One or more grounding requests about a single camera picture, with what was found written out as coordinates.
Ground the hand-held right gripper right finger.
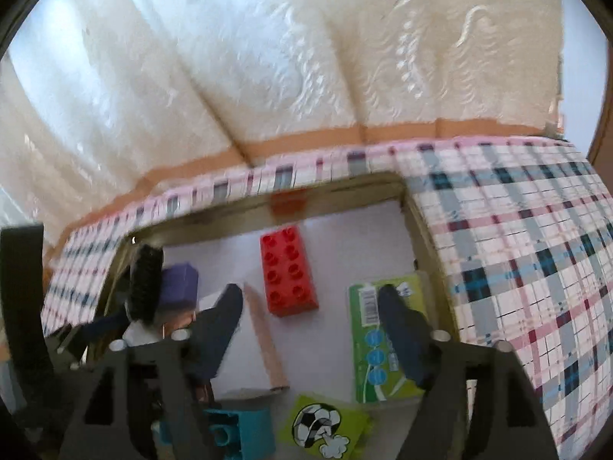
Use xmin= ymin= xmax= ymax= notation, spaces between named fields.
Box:
xmin=377 ymin=284 xmax=561 ymax=460

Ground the red building brick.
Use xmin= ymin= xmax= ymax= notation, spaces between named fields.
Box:
xmin=260 ymin=227 xmax=319 ymax=316

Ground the gold tin box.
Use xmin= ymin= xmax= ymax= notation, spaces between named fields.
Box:
xmin=93 ymin=170 xmax=461 ymax=460

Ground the purple block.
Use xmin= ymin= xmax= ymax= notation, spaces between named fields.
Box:
xmin=160 ymin=263 xmax=199 ymax=314

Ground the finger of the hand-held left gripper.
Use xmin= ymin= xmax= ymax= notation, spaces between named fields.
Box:
xmin=57 ymin=311 xmax=130 ymax=361

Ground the green cube with soccer ball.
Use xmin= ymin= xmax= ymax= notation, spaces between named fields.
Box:
xmin=292 ymin=394 xmax=370 ymax=460

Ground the wooden door frame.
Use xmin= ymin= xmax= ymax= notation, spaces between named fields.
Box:
xmin=588 ymin=100 xmax=613 ymax=166

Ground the orange patterned long box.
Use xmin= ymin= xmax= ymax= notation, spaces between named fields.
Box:
xmin=243 ymin=283 xmax=290 ymax=390

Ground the green carton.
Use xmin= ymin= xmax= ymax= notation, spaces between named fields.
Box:
xmin=348 ymin=271 xmax=434 ymax=403

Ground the teal building block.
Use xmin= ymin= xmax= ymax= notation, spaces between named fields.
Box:
xmin=158 ymin=405 xmax=273 ymax=460

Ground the cream lace curtain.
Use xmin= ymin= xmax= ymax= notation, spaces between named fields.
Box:
xmin=0 ymin=0 xmax=566 ymax=231

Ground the plaid tablecloth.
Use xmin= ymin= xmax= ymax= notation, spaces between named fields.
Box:
xmin=41 ymin=135 xmax=613 ymax=446

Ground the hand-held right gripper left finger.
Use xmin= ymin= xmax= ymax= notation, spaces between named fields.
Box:
xmin=60 ymin=283 xmax=245 ymax=460

